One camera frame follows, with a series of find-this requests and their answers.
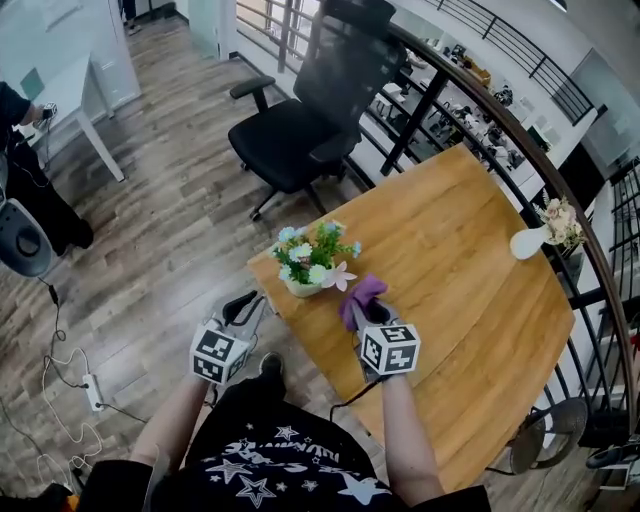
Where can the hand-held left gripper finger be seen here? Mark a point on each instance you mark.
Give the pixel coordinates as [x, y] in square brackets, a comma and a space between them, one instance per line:
[237, 306]
[256, 317]

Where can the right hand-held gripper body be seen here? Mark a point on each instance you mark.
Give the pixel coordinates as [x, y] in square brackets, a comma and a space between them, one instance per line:
[390, 350]

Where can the potted plant with blue flowers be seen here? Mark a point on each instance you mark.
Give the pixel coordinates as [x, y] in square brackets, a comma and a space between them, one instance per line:
[310, 265]

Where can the purple cloth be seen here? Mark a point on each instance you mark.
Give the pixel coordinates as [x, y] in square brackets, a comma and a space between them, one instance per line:
[362, 295]

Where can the person's black shoe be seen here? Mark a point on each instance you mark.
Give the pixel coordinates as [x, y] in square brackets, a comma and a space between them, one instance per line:
[271, 365]

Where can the person's left forearm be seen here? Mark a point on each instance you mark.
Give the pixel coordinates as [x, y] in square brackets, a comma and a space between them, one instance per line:
[167, 425]

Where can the person's right forearm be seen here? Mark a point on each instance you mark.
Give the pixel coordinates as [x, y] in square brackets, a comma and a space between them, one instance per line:
[407, 440]

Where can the white desk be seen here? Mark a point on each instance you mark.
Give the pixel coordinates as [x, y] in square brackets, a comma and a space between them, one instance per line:
[80, 90]

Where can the grey round appliance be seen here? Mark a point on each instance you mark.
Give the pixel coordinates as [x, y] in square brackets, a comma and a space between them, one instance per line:
[22, 240]

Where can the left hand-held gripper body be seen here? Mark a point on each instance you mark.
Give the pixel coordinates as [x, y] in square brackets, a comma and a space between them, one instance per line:
[220, 352]

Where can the black railing with wooden top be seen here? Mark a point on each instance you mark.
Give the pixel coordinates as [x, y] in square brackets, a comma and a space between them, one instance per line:
[550, 165]

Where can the white vase with pale flowers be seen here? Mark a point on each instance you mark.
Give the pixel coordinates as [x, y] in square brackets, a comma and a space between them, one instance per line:
[530, 242]

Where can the black office chair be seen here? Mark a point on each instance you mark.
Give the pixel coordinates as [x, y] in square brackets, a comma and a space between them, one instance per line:
[305, 125]

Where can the white power strip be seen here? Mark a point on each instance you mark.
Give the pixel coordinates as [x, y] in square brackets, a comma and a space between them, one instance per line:
[93, 392]

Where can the black star-print shirt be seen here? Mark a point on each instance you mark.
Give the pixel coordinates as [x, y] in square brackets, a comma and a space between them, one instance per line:
[280, 460]

